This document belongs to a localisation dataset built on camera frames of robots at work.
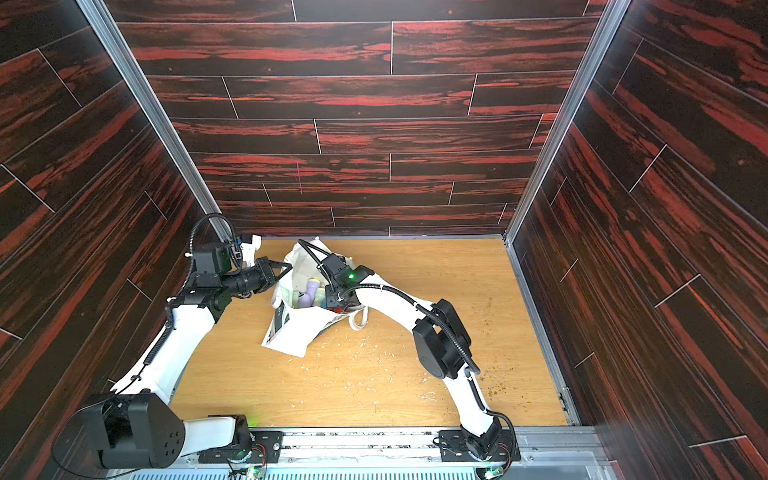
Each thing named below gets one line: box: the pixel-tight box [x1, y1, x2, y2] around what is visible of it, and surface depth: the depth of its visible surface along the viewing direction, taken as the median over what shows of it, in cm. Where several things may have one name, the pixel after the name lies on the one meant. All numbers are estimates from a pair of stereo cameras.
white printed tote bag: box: [261, 237, 369, 358], surface depth 79 cm
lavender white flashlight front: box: [298, 278, 321, 308], surface depth 103 cm
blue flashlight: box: [314, 287, 327, 309], surface depth 98 cm
